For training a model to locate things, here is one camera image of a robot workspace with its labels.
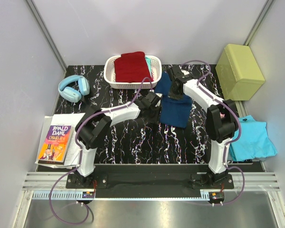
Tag cyan t shirt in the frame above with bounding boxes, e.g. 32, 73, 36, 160
229, 115, 277, 162

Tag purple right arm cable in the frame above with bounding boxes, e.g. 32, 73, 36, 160
180, 59, 247, 207

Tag folded teal t shirt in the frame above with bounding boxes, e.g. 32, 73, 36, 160
145, 56, 153, 79

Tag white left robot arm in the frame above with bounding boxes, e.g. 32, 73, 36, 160
74, 91, 162, 188

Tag yellow-green box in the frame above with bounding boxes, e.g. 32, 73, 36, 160
216, 44, 265, 101

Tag light blue headphones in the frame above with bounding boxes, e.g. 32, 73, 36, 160
58, 75, 90, 103

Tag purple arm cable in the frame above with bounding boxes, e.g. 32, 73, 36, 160
48, 77, 155, 225
180, 59, 247, 207

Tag Roald Dahl book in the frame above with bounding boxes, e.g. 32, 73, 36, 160
37, 125, 73, 165

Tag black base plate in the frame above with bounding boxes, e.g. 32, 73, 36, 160
66, 164, 234, 190

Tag folded red t shirt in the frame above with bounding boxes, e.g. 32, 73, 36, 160
114, 51, 153, 83

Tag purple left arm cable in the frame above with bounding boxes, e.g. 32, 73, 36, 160
48, 77, 155, 225

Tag navy blue t shirt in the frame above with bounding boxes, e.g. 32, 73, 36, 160
155, 71, 192, 129

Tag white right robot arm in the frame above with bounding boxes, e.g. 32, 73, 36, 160
167, 66, 240, 188

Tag white plastic basket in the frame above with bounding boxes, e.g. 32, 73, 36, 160
104, 55, 162, 89

